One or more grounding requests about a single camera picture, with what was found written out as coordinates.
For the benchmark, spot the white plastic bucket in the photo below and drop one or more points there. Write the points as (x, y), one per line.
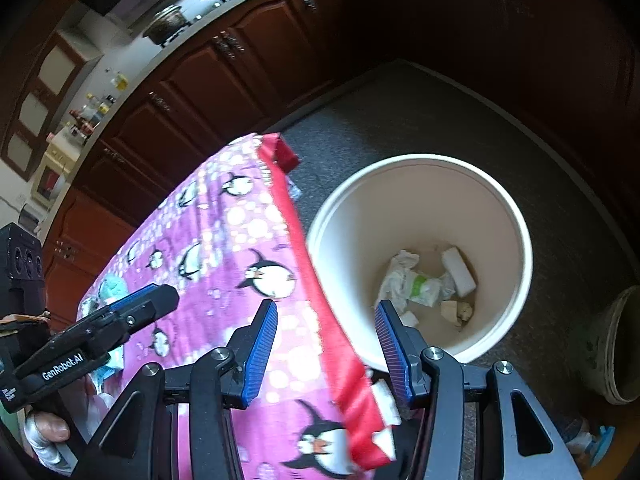
(350, 220)

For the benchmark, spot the light blue paper packet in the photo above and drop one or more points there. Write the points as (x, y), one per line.
(112, 367)

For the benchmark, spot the white tissue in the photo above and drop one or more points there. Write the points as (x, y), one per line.
(404, 261)

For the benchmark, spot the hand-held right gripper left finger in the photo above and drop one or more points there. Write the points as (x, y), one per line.
(260, 355)

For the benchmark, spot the dark sauce bottle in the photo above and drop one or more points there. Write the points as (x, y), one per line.
(80, 120)

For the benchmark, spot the cream microwave oven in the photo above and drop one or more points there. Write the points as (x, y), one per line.
(52, 172)

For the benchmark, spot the yellowish paper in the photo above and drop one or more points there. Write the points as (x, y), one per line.
(457, 312)

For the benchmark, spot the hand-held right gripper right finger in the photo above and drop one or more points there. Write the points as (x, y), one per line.
(392, 355)

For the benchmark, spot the pink penguin printed blanket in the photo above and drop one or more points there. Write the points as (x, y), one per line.
(210, 240)

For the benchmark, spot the person's left hand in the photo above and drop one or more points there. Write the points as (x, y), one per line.
(50, 427)

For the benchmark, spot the red cloth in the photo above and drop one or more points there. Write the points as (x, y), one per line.
(350, 385)

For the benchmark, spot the brown wooden base cabinets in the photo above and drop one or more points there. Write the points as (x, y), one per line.
(225, 85)

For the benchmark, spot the small white foam block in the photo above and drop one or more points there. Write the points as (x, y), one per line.
(459, 270)

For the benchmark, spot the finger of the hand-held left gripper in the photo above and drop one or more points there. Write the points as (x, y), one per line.
(132, 297)
(150, 310)

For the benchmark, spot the white green wrapper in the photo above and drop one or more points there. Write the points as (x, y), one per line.
(420, 287)

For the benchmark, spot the yellow oil bottle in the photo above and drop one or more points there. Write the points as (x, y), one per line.
(119, 82)

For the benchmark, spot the cooking pot with lid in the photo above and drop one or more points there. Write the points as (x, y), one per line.
(167, 22)

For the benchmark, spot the blue white small object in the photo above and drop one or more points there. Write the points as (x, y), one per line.
(595, 440)

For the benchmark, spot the brown wooden wall cabinets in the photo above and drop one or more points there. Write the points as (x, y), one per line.
(35, 105)

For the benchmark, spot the glazed ceramic pot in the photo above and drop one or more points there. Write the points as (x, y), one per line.
(617, 345)

